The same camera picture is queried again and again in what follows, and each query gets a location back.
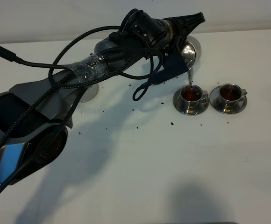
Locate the stainless steel teapot coaster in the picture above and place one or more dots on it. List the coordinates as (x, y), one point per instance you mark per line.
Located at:
(90, 94)

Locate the left stainless steel saucer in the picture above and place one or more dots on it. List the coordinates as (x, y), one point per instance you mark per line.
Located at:
(200, 108)

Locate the stainless steel saucer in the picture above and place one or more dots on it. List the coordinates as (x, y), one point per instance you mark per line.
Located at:
(200, 108)
(214, 102)

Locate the left stainless steel teacup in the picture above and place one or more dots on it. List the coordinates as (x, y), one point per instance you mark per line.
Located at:
(192, 95)

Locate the stainless steel teacup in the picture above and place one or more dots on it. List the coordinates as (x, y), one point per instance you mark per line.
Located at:
(192, 95)
(230, 94)

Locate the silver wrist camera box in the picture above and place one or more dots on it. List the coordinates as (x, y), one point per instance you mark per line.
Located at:
(173, 66)

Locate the right stainless steel teacup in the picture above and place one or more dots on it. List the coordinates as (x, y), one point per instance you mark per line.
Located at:
(230, 94)

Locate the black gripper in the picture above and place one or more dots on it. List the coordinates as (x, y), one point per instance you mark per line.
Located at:
(161, 32)

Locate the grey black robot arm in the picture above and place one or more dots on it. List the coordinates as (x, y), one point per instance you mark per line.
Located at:
(35, 116)

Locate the right stainless steel saucer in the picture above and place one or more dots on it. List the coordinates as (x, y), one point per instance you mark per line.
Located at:
(214, 102)

